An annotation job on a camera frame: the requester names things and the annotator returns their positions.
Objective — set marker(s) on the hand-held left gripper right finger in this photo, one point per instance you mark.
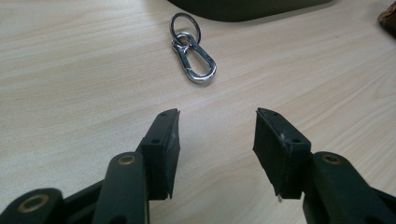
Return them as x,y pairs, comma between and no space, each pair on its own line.
280,155

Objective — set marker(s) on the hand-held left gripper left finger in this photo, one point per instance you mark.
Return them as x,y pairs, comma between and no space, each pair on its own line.
162,155

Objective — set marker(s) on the dark green tray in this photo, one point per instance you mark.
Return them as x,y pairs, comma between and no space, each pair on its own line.
246,9

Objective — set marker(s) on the brown wooden object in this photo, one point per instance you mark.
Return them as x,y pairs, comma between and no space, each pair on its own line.
388,19

